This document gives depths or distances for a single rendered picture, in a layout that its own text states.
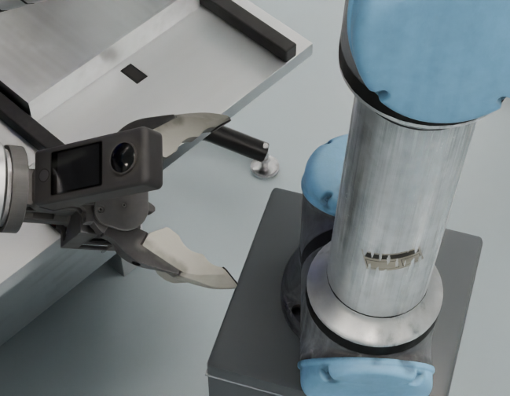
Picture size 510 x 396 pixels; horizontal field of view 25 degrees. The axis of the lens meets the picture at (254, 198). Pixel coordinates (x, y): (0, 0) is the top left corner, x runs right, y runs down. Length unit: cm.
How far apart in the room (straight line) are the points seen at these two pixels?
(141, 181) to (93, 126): 43
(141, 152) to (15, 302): 117
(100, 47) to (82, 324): 91
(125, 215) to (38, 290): 111
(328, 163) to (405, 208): 26
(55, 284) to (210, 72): 82
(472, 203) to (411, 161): 158
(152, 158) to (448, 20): 30
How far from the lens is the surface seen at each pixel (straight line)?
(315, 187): 105
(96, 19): 140
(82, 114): 130
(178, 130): 98
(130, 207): 94
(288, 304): 121
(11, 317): 203
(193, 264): 95
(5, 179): 91
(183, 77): 133
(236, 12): 137
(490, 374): 214
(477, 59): 67
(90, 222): 93
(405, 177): 79
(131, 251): 94
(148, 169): 86
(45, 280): 203
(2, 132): 130
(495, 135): 247
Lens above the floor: 185
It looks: 53 degrees down
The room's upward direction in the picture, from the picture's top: straight up
